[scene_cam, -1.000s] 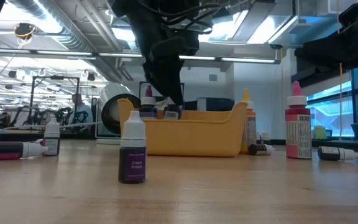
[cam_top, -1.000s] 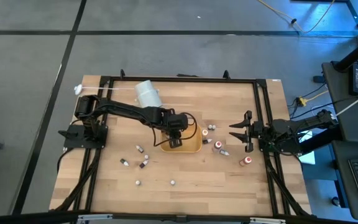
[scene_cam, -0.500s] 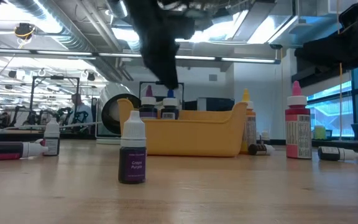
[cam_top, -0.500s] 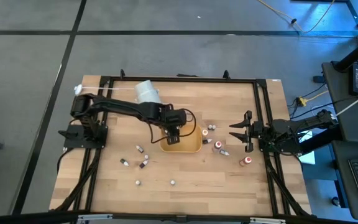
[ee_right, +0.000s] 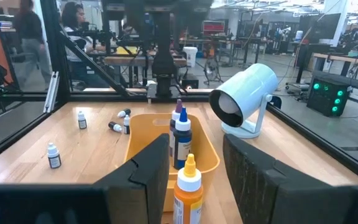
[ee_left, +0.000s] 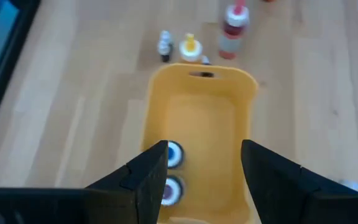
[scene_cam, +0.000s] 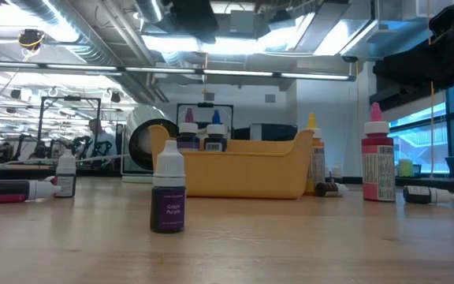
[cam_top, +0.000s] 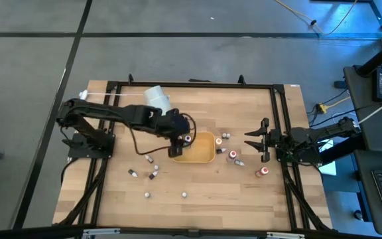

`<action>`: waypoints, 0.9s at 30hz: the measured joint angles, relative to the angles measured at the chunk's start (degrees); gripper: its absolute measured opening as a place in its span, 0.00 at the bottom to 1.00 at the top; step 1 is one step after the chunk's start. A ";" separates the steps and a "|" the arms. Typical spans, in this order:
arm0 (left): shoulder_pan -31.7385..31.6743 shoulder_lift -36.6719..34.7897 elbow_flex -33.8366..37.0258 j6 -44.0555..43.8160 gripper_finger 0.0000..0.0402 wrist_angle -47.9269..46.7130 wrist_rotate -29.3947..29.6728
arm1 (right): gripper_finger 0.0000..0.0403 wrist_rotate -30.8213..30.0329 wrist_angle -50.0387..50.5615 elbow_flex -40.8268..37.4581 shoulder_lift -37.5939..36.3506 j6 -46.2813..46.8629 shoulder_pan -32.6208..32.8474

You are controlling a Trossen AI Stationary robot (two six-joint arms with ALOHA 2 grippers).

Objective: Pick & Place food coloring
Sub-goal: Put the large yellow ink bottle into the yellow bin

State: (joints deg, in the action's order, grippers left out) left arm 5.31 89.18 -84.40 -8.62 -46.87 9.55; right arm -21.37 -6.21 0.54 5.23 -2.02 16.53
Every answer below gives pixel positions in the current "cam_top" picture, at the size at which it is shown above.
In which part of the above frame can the red-capped food coloring bottle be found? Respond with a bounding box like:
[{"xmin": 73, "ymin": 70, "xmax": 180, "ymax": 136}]
[{"xmin": 255, "ymin": 166, "xmax": 270, "ymax": 179}]

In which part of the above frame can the thick white cable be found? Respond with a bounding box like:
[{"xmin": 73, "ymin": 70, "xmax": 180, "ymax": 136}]
[{"xmin": 349, "ymin": 92, "xmax": 382, "ymax": 130}]

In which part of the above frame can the thin white lamp cable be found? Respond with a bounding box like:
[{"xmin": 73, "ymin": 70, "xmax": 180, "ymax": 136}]
[{"xmin": 86, "ymin": 92, "xmax": 145, "ymax": 98}]

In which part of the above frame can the yellow floor cable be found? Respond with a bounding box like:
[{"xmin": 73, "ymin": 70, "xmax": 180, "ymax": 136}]
[{"xmin": 275, "ymin": 0, "xmax": 358, "ymax": 36}]

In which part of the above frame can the dark grey desk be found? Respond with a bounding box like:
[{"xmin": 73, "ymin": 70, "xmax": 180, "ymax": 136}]
[{"xmin": 343, "ymin": 64, "xmax": 382, "ymax": 237}]

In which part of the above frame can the black slanted pole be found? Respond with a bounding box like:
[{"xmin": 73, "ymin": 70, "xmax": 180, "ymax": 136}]
[{"xmin": 355, "ymin": 39, "xmax": 382, "ymax": 78}]

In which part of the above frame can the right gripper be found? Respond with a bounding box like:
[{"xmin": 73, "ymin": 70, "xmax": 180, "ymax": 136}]
[{"xmin": 243, "ymin": 117, "xmax": 283, "ymax": 163}]

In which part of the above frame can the yellow plastic bin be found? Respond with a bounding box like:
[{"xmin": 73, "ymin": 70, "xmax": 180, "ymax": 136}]
[{"xmin": 172, "ymin": 131, "xmax": 216, "ymax": 164}]

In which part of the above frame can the silver crossbar bracket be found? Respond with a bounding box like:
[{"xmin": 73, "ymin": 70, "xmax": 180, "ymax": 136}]
[
  {"xmin": 265, "ymin": 231, "xmax": 306, "ymax": 239},
  {"xmin": 82, "ymin": 228, "xmax": 121, "ymax": 238}
]

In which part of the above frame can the black crossbar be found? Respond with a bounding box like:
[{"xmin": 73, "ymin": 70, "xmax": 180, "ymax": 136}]
[{"xmin": 0, "ymin": 224, "xmax": 382, "ymax": 239}]

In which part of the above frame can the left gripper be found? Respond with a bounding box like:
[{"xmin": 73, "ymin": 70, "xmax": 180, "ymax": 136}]
[{"xmin": 159, "ymin": 108, "xmax": 194, "ymax": 159}]

